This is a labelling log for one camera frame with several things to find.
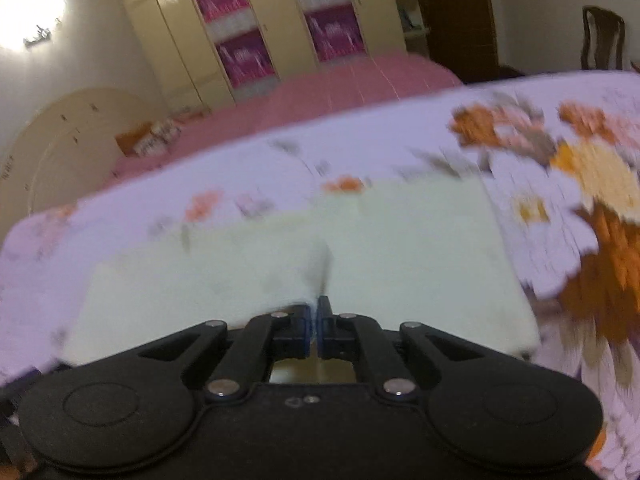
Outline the cream corner shelf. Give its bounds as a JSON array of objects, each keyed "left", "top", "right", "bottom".
[{"left": 389, "top": 0, "right": 432, "bottom": 57}]

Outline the cream wardrobe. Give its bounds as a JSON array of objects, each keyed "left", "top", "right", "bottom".
[{"left": 107, "top": 0, "right": 408, "bottom": 111}]

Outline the wall lamp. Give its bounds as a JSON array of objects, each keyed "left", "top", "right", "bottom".
[{"left": 0, "top": 0, "right": 68, "bottom": 53}]

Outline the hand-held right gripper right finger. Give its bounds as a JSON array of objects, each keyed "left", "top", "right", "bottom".
[{"left": 317, "top": 295, "right": 494, "bottom": 402}]

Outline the floral purple blanket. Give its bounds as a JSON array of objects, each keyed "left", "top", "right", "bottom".
[{"left": 0, "top": 71, "right": 640, "bottom": 480}]

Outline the dark wooden door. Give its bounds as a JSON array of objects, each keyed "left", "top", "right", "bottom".
[{"left": 409, "top": 0, "right": 502, "bottom": 84}]

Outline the pale green cloth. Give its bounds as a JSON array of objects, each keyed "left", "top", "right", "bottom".
[{"left": 62, "top": 177, "right": 543, "bottom": 367}]

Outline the dark wooden chair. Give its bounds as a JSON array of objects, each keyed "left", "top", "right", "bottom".
[{"left": 581, "top": 5, "right": 627, "bottom": 72}]

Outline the pink bed sheet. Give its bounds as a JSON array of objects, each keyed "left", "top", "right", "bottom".
[{"left": 97, "top": 50, "right": 466, "bottom": 192}]

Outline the orange patterned pillow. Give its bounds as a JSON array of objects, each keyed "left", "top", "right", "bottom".
[{"left": 115, "top": 111, "right": 202, "bottom": 159}]

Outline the cream arched headboard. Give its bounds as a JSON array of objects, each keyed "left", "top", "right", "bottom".
[{"left": 0, "top": 87, "right": 172, "bottom": 231}]

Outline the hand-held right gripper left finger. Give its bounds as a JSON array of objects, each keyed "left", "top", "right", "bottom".
[{"left": 137, "top": 304, "right": 314, "bottom": 402}]

